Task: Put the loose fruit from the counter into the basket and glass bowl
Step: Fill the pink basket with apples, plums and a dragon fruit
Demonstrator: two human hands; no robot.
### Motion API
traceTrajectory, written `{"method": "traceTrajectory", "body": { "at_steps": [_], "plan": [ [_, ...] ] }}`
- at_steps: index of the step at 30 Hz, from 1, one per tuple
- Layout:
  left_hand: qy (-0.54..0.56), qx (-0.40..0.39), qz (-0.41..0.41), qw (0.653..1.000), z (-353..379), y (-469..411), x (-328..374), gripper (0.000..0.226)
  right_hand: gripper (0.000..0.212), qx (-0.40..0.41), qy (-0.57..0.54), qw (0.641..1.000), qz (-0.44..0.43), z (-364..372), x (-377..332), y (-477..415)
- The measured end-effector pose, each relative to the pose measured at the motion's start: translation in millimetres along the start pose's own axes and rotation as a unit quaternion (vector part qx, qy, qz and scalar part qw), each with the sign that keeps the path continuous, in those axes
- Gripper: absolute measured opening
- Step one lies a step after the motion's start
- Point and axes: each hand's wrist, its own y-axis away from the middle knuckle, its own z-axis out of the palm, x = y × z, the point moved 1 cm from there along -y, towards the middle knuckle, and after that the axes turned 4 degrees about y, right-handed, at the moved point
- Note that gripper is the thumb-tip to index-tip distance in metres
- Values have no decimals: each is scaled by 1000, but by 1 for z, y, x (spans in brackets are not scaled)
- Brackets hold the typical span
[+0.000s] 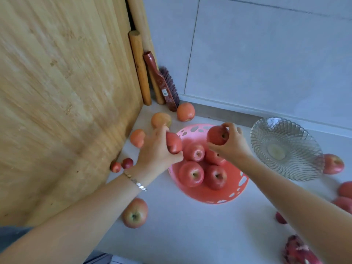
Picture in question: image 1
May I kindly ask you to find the pink dragon fruit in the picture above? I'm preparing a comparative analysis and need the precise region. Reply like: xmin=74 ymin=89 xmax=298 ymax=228
xmin=282 ymin=235 xmax=322 ymax=264

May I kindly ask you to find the silver bracelet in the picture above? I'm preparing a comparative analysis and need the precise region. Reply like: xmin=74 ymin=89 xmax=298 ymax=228
xmin=123 ymin=170 xmax=148 ymax=193

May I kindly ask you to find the red handled cleaning brush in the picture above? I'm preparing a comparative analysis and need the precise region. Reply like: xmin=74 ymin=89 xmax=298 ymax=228
xmin=143 ymin=51 xmax=181 ymax=112

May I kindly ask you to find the whole red apple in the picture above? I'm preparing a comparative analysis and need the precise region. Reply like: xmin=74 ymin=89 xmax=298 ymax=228
xmin=206 ymin=125 xmax=230 ymax=146
xmin=166 ymin=132 xmax=183 ymax=155

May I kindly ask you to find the person's right hand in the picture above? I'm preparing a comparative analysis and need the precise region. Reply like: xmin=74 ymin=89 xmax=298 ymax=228
xmin=206 ymin=122 xmax=254 ymax=167

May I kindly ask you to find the person's left forearm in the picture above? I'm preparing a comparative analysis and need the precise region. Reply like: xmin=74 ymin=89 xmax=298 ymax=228
xmin=0 ymin=173 xmax=149 ymax=264

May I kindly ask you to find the person's left hand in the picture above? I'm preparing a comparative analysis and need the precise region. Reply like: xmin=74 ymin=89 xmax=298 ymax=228
xmin=125 ymin=125 xmax=184 ymax=188

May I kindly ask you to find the pink perforated plastic bowl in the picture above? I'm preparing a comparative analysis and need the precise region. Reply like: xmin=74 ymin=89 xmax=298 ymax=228
xmin=168 ymin=123 xmax=249 ymax=204

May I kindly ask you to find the grey metal bar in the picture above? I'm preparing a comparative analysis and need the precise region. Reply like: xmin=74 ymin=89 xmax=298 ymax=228
xmin=190 ymin=101 xmax=260 ymax=128

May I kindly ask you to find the clear glass fruit bowl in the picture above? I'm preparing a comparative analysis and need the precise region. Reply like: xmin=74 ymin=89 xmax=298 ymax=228
xmin=249 ymin=117 xmax=325 ymax=182

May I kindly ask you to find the short wooden rolling pin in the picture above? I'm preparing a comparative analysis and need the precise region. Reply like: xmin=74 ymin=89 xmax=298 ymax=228
xmin=128 ymin=30 xmax=152 ymax=106

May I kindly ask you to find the yellow green apple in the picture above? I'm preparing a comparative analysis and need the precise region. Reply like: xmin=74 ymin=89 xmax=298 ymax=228
xmin=151 ymin=112 xmax=172 ymax=129

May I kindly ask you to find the large dark red apple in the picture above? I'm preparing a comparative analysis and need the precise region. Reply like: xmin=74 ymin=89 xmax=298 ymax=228
xmin=178 ymin=161 xmax=205 ymax=188

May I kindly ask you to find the person's right forearm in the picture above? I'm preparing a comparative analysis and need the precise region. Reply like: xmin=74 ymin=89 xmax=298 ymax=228
xmin=238 ymin=155 xmax=352 ymax=264

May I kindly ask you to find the large wooden cutting board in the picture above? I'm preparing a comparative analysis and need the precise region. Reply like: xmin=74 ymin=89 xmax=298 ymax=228
xmin=0 ymin=0 xmax=143 ymax=227

